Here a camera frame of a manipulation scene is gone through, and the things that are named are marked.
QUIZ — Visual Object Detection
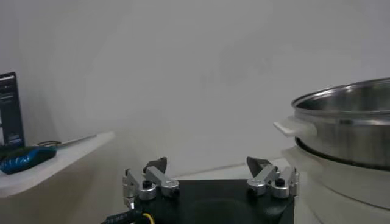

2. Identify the white electric pot base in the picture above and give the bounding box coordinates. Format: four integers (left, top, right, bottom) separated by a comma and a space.
282, 145, 390, 211

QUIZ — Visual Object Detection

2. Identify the stainless steel steamer basket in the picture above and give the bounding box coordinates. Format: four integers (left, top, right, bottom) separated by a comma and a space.
273, 77, 390, 171

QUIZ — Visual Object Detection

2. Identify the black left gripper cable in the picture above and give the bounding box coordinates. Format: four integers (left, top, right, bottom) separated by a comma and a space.
102, 209, 156, 224

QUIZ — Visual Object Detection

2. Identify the white side table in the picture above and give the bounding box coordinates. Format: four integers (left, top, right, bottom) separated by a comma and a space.
0, 131, 116, 198

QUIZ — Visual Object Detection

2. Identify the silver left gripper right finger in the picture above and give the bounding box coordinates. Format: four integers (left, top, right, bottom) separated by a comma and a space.
246, 156, 301, 199

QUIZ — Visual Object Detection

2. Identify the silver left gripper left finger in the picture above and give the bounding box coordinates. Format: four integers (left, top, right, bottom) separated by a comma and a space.
122, 156, 181, 211

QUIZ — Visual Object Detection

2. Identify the blue computer mouse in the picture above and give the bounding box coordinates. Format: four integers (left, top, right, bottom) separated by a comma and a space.
0, 146, 58, 175

